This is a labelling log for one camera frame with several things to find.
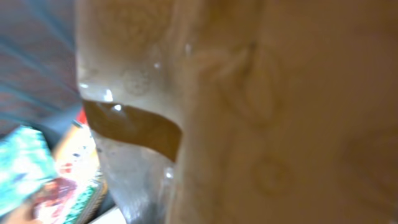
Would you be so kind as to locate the beige brown snack pouch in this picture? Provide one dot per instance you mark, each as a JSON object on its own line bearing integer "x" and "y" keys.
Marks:
{"x": 243, "y": 111}

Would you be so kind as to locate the dark grey plastic basket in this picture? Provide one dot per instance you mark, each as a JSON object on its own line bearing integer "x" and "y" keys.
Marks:
{"x": 38, "y": 74}

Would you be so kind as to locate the teal wet wipes packet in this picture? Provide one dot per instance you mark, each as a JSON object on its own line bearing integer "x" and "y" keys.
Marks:
{"x": 26, "y": 165}

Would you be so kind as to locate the orange spaghetti packet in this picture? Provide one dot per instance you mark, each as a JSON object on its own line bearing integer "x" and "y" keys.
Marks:
{"x": 79, "y": 188}

